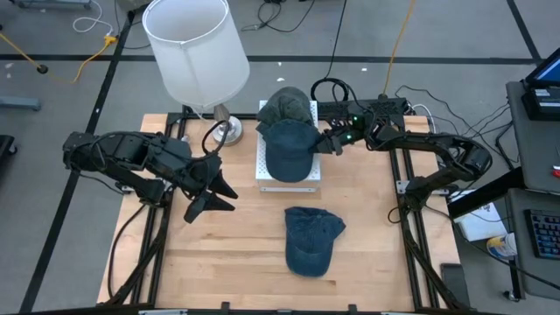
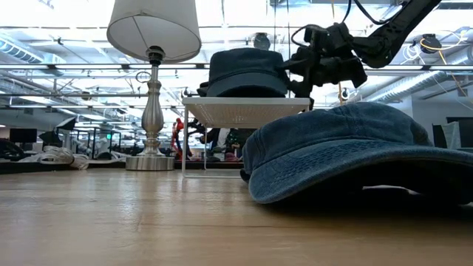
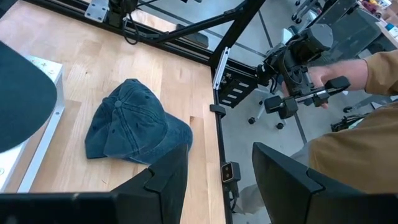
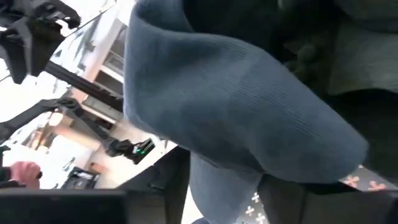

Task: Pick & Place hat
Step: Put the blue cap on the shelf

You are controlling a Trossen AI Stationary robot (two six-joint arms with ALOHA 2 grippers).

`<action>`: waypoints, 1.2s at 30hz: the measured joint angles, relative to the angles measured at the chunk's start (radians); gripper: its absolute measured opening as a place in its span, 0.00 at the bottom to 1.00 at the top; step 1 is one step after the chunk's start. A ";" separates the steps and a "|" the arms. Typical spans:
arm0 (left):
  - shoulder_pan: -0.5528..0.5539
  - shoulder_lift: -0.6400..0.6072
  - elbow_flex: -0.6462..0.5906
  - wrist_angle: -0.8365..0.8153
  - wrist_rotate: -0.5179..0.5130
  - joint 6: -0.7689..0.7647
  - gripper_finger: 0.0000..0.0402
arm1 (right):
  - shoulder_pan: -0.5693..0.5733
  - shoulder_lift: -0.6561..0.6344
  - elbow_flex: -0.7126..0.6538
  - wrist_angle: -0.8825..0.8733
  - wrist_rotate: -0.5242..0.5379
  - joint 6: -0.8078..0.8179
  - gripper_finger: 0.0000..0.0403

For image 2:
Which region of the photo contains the white shade silver table lamp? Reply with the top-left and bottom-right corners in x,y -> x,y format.
106,0 -> 203,172

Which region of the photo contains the black computer monitor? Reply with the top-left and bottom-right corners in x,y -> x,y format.
432,117 -> 473,152
9,127 -> 38,145

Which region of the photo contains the black angled studio light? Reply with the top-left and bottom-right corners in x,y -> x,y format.
38,116 -> 78,149

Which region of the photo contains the black round dome fixture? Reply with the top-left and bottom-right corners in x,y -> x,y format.
420,33 -> 443,55
253,32 -> 272,52

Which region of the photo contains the person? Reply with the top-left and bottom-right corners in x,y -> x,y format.
199,127 -> 256,163

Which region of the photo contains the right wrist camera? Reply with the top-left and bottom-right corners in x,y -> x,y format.
303,22 -> 333,48

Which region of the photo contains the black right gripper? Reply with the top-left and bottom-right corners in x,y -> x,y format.
285,22 -> 369,111

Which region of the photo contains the silver air duct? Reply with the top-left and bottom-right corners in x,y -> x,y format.
364,69 -> 473,105

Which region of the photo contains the blue denim cap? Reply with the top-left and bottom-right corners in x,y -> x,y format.
239,102 -> 473,206

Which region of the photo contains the red and blue figure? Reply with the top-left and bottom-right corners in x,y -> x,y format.
169,117 -> 186,160

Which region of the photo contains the long grey metal rail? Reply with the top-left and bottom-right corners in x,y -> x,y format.
0,63 -> 473,72
0,92 -> 186,98

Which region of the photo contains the white perforated metal shelf riser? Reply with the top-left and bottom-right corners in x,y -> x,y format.
180,96 -> 312,180

